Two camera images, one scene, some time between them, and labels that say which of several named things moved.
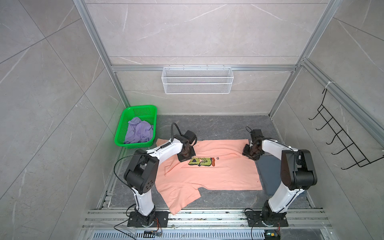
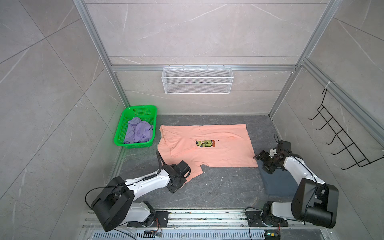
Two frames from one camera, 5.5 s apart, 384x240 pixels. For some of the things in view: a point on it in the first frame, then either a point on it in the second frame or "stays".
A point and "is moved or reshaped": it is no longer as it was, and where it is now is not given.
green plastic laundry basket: x=137 y=126 stays
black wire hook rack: x=330 y=123 stays
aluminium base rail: x=206 y=225 stays
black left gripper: x=183 y=158 -> x=175 y=189
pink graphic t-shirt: x=218 y=164 is moved or reshaped
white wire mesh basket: x=197 y=80 stays
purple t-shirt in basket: x=138 y=131 stays
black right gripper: x=245 y=151 -> x=263 y=155
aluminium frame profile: x=307 y=67 stays
